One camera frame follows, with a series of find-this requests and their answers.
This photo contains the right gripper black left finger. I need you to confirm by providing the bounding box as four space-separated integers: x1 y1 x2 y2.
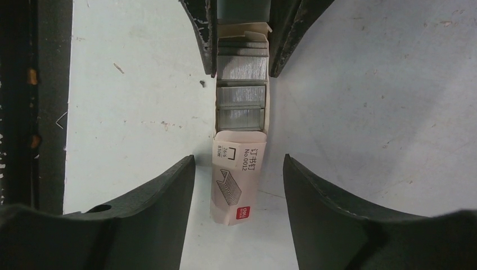
1 155 196 269

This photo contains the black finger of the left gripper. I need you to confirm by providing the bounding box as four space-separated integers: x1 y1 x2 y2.
179 0 218 78
269 0 334 78

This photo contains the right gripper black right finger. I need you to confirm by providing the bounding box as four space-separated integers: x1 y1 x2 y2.
283 155 476 269

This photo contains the staple box tray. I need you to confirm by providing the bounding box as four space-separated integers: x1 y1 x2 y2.
215 22 272 133

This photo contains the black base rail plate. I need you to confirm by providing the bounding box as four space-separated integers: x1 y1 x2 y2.
1 1 73 214

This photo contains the white staple box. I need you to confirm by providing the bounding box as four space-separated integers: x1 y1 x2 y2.
210 130 267 226

